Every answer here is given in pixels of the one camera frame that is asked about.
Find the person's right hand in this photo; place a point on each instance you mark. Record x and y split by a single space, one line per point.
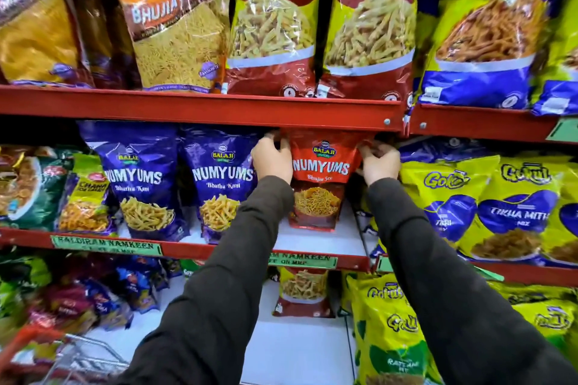
383 166

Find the person's left hand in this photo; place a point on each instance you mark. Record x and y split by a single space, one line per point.
271 161

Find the person's left fingers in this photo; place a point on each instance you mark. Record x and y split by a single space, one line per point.
273 140

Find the person's right fingers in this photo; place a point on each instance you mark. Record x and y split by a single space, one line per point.
372 148

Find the person's left forearm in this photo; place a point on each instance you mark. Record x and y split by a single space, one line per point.
216 290

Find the person's right forearm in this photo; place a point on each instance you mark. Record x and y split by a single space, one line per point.
451 290

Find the purple snack packet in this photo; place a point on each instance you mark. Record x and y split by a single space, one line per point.
221 186
142 181

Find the red metal shelf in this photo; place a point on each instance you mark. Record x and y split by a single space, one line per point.
483 123
203 107
537 274
311 240

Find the yellow snack packet blue oval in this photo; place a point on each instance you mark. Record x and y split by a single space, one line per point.
564 226
514 213
447 199

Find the red yellow large snack packet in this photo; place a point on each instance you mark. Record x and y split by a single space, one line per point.
370 23
273 23

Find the green shelf label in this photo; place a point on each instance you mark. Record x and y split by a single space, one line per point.
106 245
564 131
384 265
303 260

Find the orange large snack packet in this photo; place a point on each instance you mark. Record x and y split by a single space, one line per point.
176 19

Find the small red yellow snack packet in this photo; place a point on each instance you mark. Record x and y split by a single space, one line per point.
303 292

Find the blue yellow large snack packet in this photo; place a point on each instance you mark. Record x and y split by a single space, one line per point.
560 64
490 32

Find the yellow green small snack packet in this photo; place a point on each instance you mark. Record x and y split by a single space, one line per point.
86 199

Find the dark maroon snack packet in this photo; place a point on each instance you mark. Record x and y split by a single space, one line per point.
97 28

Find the dark green snack packet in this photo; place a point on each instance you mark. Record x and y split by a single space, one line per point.
27 190

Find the pile of mixed snack packets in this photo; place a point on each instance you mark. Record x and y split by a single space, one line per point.
67 294

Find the yellow maroon large snack packet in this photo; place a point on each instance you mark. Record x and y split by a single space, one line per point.
34 23

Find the red metal shopping cart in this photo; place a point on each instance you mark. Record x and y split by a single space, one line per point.
49 357

